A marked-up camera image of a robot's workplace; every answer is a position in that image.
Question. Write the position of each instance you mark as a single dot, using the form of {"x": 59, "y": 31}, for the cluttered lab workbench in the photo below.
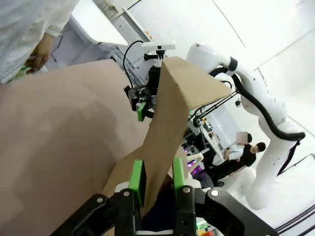
{"x": 201, "y": 132}

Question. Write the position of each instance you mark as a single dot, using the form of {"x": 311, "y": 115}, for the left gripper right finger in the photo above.
{"x": 178, "y": 177}

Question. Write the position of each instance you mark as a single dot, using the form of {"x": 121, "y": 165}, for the person in black shirt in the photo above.
{"x": 246, "y": 162}

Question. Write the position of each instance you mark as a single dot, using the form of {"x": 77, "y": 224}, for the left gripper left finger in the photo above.
{"x": 137, "y": 182}

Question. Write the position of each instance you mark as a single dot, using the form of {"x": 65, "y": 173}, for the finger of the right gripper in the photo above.
{"x": 150, "y": 113}
{"x": 141, "y": 111}

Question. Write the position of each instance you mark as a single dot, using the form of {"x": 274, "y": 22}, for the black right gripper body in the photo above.
{"x": 134, "y": 96}

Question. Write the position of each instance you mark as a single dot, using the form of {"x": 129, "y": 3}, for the white table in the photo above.
{"x": 98, "y": 27}

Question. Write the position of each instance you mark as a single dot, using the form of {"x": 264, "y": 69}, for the brown cardboard box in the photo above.
{"x": 172, "y": 98}

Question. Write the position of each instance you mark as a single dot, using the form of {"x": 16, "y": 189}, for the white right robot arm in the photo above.
{"x": 265, "y": 103}

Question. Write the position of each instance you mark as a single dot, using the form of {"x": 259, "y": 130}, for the person in white jacket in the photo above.
{"x": 24, "y": 29}

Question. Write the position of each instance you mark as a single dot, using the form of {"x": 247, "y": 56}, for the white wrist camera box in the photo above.
{"x": 158, "y": 46}

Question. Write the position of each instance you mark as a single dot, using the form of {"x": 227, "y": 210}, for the person's right forearm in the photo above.
{"x": 45, "y": 44}

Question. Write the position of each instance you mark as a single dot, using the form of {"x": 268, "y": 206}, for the small green white item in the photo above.
{"x": 24, "y": 70}

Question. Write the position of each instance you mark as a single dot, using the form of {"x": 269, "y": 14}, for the person's right hand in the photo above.
{"x": 39, "y": 61}

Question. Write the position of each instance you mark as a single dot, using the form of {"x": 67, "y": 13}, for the person in light shirt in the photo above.
{"x": 231, "y": 152}

